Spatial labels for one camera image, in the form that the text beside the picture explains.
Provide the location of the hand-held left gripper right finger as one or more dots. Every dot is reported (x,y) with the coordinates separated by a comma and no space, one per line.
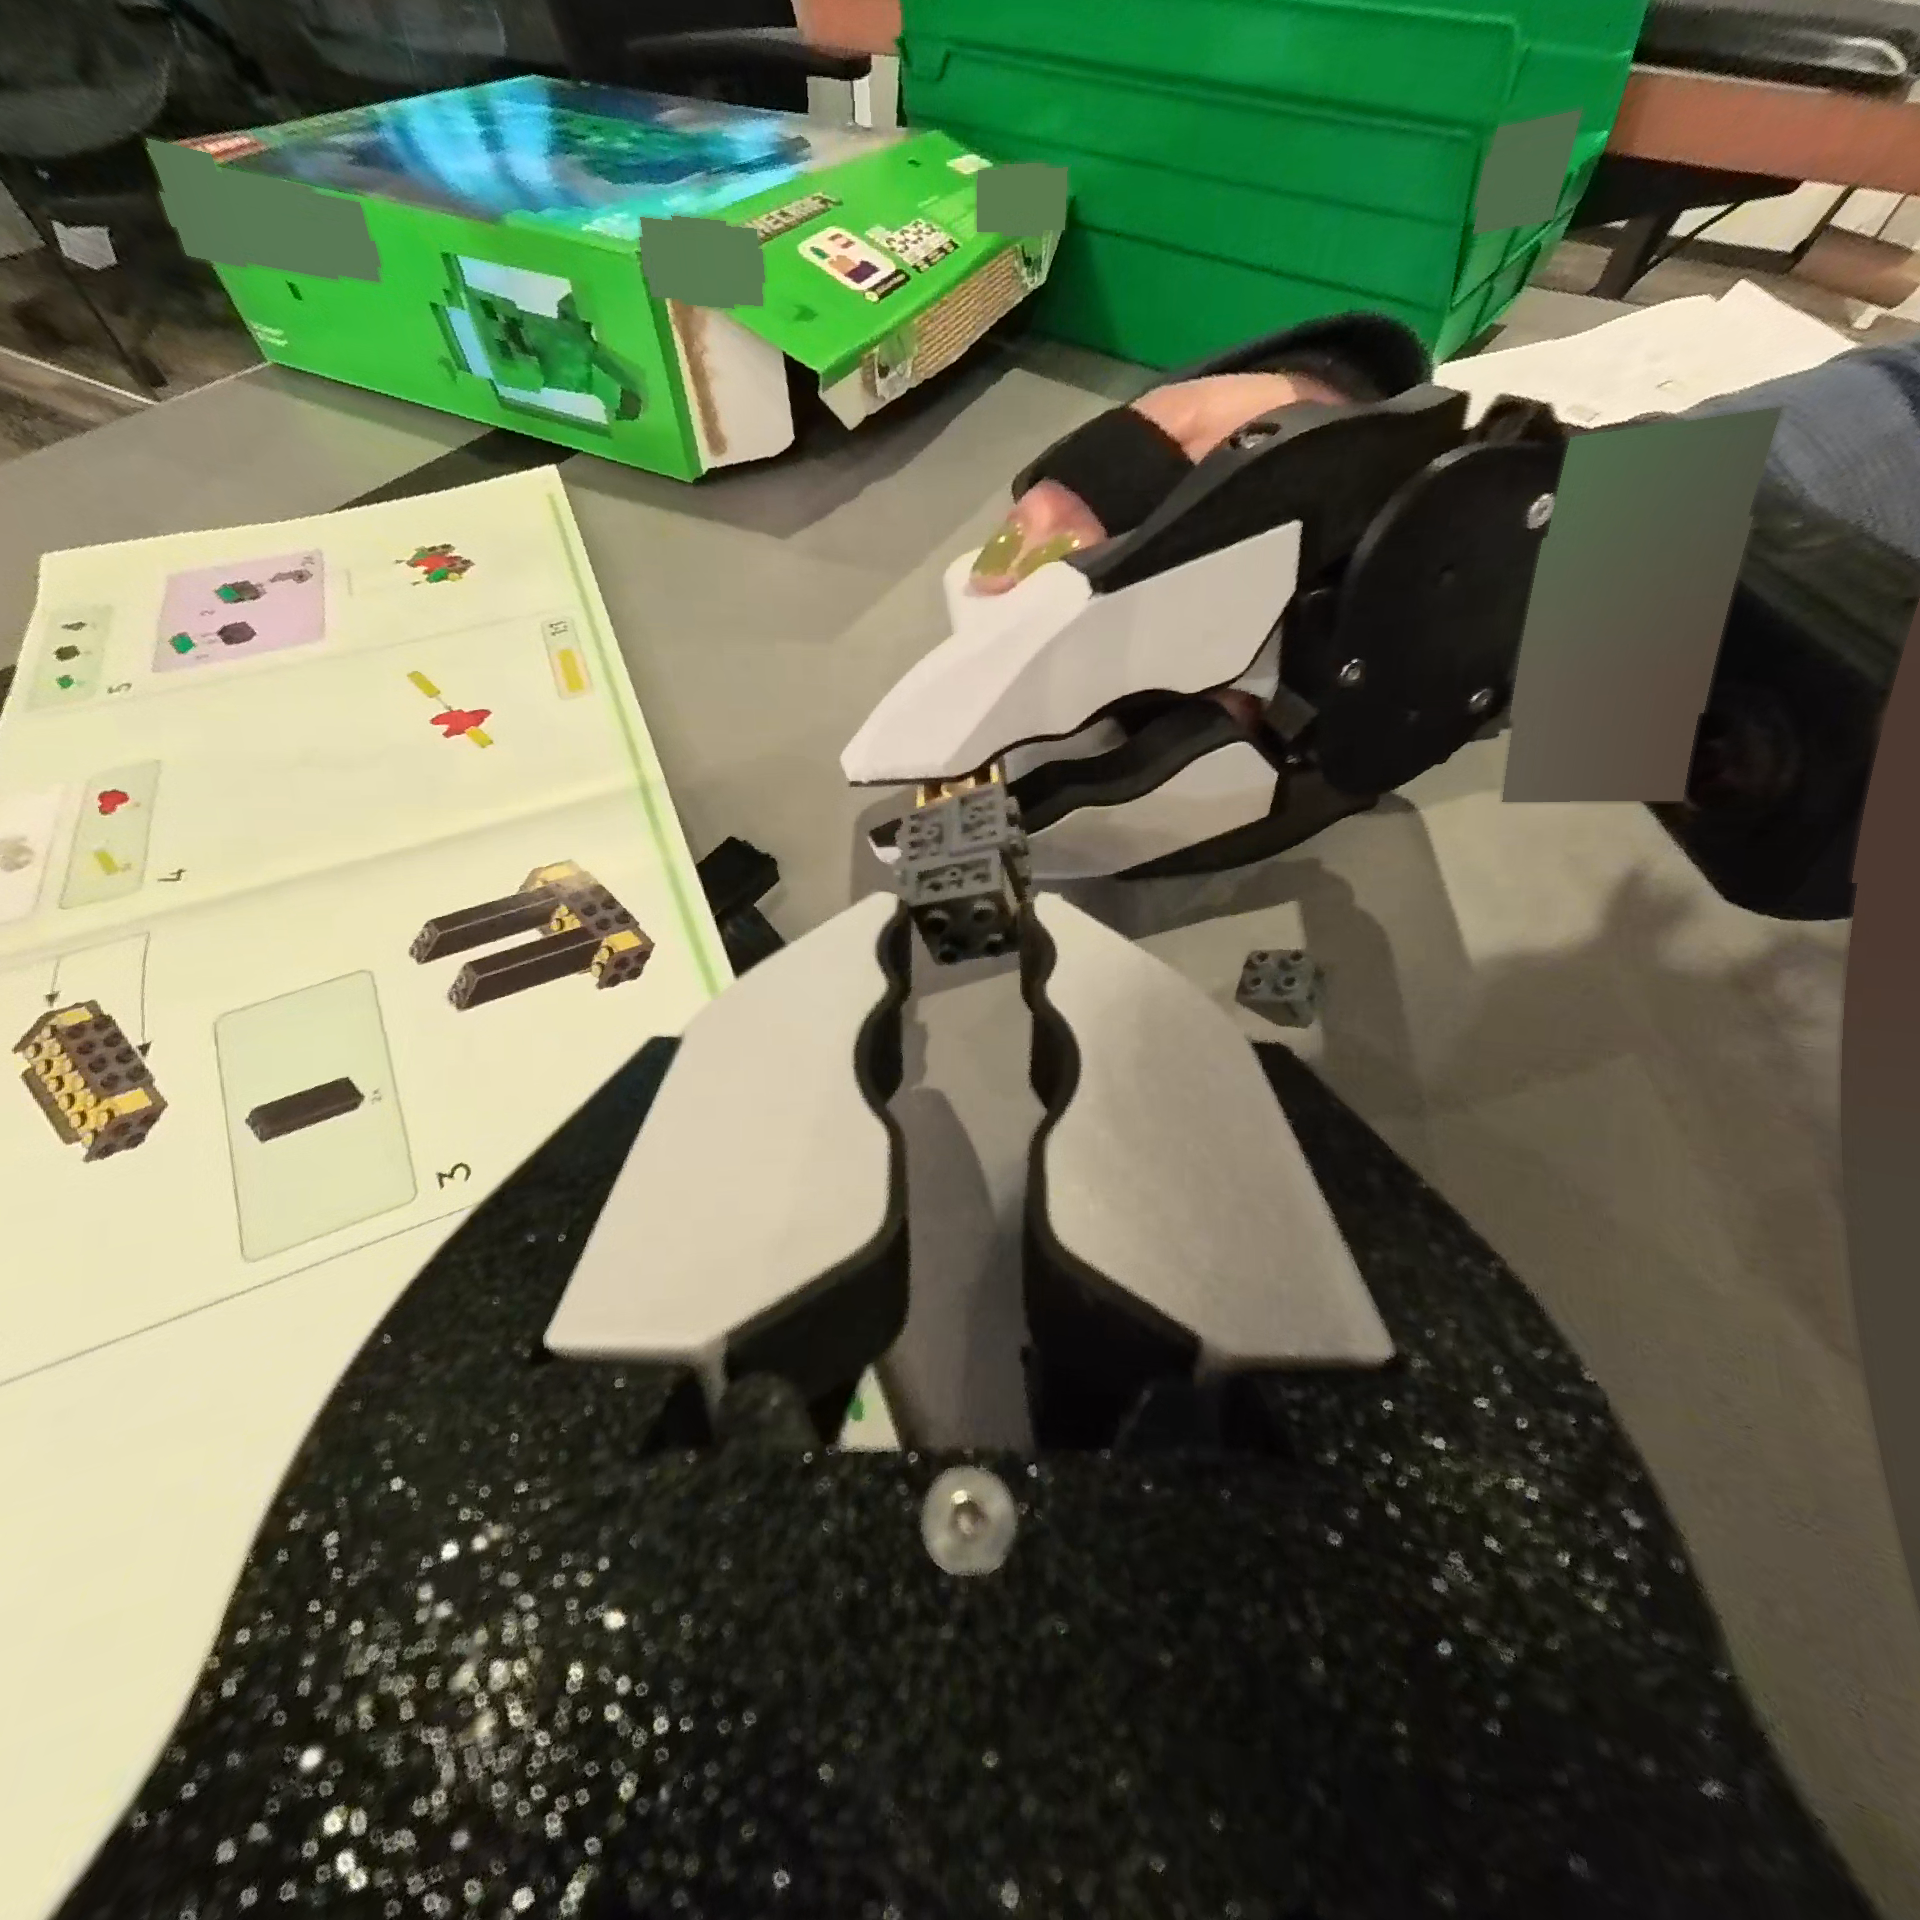
(1202,1184)

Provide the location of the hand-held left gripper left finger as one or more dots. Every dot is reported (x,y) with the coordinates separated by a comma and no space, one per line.
(721,1184)

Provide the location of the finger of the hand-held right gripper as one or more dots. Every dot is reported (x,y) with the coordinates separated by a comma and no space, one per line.
(1171,818)
(1141,644)

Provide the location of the grey and tan brick assembly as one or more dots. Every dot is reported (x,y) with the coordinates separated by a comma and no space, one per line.
(961,901)

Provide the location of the person's right hand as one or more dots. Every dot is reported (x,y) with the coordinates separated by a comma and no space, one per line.
(1109,457)

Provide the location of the light grey toy brick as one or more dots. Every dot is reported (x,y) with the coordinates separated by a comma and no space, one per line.
(1279,987)

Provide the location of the black toy brick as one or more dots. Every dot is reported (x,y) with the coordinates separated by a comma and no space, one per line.
(743,879)

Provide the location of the white paper sheets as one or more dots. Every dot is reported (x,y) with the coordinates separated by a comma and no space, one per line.
(1651,352)

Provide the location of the green plastic crate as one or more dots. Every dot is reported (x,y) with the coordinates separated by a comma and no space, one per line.
(1231,148)

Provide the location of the brick instruction booklet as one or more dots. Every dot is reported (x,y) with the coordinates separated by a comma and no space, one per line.
(301,839)

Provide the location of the brown wooden table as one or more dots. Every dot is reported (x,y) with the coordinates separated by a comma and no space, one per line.
(1771,129)

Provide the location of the green toy set box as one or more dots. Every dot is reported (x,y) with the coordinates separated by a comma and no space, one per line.
(599,375)

